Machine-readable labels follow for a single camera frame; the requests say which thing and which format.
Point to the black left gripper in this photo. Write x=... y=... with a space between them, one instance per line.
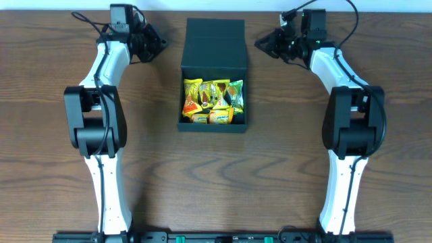
x=158 y=43

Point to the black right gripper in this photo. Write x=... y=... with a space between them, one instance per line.
x=272 y=46

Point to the green yellow snack packet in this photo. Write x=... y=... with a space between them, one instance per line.
x=236 y=96

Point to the yellow chocolate snack packet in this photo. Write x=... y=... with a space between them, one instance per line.
x=220 y=92

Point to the yellow orange snack packet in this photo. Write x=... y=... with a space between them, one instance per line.
x=191 y=88

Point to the yellow chocolate wafer packet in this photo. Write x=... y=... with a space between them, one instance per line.
x=206 y=93

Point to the yellow biscuit snack packet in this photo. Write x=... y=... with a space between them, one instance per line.
x=219 y=116

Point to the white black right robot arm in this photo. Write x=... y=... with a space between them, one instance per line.
x=355 y=122

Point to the dark green open box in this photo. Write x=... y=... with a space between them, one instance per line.
x=214 y=49

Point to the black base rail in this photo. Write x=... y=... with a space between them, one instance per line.
x=164 y=237

